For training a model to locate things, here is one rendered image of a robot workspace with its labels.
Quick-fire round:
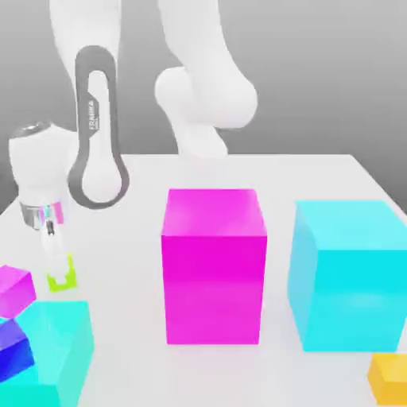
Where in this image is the small blue cube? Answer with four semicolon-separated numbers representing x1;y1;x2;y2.
0;318;36;383

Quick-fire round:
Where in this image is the large teal box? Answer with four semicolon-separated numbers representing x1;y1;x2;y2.
0;300;95;407

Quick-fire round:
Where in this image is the small violet cube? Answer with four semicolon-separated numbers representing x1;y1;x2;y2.
0;265;37;320

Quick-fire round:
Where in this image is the large cyan box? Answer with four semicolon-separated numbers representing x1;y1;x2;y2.
287;200;407;354

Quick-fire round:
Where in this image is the small lime cube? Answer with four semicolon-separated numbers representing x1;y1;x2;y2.
46;252;78;293

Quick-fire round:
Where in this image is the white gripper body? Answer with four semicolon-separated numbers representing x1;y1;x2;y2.
40;232;70;276

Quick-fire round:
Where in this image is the small yellow cube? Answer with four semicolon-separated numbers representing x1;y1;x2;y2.
366;353;407;407

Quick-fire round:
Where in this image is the large magenta box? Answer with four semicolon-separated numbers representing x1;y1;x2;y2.
161;188;269;347

